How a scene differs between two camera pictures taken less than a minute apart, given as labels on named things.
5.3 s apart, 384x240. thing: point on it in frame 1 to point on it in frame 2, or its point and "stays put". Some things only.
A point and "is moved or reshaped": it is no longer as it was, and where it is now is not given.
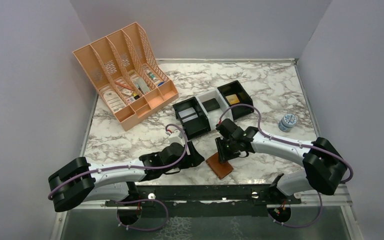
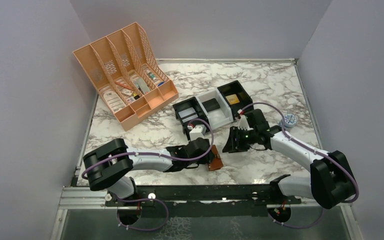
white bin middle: (214, 105) stays put
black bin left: (191, 114) stays put
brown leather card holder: (221, 169) is moved or reshaped
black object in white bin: (211, 104) stays put
